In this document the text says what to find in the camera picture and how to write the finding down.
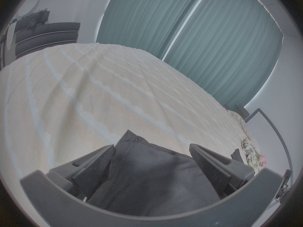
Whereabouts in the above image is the black T-shirt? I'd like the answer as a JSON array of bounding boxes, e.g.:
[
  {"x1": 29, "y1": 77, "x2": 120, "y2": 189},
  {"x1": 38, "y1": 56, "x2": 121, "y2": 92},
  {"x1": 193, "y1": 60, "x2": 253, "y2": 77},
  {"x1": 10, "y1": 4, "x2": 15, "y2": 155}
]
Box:
[{"x1": 86, "y1": 130, "x2": 244, "y2": 217}]

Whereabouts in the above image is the black chest of drawers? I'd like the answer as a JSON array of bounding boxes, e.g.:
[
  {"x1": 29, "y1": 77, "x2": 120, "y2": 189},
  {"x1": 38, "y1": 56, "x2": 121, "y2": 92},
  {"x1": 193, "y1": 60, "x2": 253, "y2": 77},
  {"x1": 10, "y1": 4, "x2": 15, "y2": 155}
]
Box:
[{"x1": 9, "y1": 10, "x2": 80, "y2": 58}]

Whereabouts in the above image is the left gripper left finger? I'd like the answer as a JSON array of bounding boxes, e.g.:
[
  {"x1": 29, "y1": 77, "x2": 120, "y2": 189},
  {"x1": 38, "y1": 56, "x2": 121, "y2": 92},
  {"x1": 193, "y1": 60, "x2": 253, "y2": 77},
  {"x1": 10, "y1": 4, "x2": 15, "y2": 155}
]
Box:
[{"x1": 48, "y1": 144, "x2": 116, "y2": 198}]

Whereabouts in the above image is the bed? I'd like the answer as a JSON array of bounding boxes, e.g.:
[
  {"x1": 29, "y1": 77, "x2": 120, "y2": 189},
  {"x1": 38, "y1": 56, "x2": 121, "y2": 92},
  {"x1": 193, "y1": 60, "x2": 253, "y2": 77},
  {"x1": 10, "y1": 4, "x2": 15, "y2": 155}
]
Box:
[{"x1": 0, "y1": 43, "x2": 293, "y2": 198}]

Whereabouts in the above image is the round white mirror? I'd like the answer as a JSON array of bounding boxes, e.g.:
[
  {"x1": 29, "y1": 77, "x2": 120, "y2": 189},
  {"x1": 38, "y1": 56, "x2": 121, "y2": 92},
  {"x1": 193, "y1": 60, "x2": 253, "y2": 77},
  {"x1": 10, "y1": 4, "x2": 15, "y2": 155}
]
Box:
[{"x1": 20, "y1": 0, "x2": 42, "y2": 16}]

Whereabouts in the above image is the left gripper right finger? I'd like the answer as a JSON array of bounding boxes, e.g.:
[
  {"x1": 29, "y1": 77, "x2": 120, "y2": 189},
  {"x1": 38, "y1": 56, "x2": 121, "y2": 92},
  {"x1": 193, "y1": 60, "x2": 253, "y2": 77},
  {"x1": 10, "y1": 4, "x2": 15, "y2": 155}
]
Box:
[{"x1": 189, "y1": 143, "x2": 255, "y2": 199}]

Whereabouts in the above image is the grey bedside table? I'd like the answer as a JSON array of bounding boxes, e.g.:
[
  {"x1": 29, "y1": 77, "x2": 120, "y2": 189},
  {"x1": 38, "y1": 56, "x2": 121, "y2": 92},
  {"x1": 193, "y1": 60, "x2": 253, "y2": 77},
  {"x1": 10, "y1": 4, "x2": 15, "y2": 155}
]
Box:
[{"x1": 224, "y1": 104, "x2": 250, "y2": 116}]

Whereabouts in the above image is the white hanging cloth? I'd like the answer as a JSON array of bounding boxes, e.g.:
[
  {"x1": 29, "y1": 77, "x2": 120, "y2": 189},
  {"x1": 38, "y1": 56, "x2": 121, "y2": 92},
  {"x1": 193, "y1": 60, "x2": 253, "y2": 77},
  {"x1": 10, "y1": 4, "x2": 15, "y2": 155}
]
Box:
[{"x1": 6, "y1": 24, "x2": 17, "y2": 50}]

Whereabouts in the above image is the dark grey draped cloth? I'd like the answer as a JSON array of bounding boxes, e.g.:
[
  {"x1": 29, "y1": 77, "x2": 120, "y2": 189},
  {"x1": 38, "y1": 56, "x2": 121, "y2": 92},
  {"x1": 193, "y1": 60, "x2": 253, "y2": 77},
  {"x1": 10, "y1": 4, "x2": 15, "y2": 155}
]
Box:
[{"x1": 27, "y1": 10, "x2": 45, "y2": 29}]

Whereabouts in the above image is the blue-green curtain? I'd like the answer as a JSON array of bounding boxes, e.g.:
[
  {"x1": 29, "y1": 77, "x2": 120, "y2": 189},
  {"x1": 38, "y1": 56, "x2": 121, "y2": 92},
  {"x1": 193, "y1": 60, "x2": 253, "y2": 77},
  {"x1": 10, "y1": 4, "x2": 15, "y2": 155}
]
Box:
[
  {"x1": 96, "y1": 0, "x2": 212, "y2": 60},
  {"x1": 163, "y1": 0, "x2": 284, "y2": 108}
]

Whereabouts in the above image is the cream pillow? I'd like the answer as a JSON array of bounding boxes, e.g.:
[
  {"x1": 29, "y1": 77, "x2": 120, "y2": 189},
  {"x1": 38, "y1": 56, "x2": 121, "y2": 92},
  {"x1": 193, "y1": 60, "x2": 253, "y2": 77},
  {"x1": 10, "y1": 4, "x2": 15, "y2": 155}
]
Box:
[{"x1": 228, "y1": 110, "x2": 251, "y2": 139}]

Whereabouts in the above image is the white printed garment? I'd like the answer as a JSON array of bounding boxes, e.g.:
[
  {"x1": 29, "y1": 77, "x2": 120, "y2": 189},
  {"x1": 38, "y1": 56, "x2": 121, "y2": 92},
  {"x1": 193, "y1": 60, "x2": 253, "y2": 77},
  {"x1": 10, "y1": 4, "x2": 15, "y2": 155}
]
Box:
[{"x1": 241, "y1": 138, "x2": 264, "y2": 170}]

